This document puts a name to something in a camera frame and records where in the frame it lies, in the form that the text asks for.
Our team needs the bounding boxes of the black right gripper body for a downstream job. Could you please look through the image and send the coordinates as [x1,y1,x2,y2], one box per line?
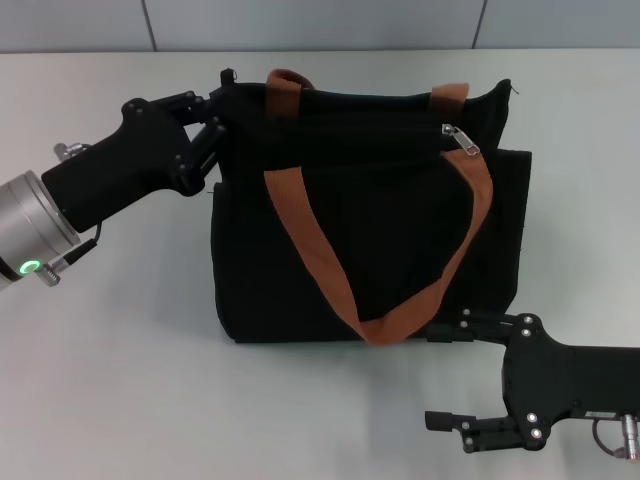
[501,313,640,454]

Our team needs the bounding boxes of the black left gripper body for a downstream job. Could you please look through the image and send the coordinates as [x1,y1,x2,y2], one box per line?
[40,99,212,234]

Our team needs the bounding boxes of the black fabric bag orange handles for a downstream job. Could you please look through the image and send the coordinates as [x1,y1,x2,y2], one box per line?
[209,66,534,348]

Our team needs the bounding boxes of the silver metal zipper pull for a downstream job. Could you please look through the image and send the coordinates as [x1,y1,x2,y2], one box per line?
[440,123,483,159]

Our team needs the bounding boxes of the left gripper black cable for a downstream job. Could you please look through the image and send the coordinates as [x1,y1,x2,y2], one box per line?
[41,141,105,289]

